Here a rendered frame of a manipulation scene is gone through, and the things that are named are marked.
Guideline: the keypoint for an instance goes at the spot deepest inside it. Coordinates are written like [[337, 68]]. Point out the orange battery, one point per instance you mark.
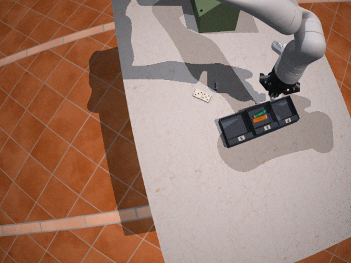
[[258, 119]]

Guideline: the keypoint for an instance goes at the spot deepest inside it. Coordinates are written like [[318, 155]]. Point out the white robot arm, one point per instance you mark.
[[285, 17]]

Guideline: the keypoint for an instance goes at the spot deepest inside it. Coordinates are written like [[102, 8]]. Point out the dark grey rack of three labelled bins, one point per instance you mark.
[[238, 128]]

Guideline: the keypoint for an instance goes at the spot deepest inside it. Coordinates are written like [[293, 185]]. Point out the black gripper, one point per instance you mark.
[[273, 87]]

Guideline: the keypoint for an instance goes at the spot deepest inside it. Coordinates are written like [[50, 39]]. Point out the white domino tile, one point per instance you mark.
[[202, 95]]

